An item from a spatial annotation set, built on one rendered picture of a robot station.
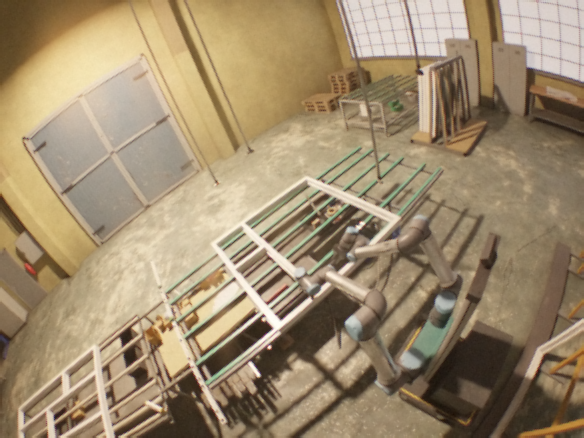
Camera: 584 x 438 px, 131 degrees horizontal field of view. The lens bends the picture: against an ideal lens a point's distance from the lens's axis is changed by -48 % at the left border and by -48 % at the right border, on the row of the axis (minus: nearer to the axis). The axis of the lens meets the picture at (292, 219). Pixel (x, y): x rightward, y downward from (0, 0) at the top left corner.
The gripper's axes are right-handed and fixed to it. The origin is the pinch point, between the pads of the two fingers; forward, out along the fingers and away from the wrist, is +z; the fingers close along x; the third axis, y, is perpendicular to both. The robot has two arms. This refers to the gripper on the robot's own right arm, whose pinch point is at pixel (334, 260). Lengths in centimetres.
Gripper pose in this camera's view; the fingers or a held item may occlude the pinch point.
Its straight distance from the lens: 221.0
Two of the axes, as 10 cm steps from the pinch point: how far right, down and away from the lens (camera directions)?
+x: 6.4, 5.7, -5.2
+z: -3.6, 8.1, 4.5
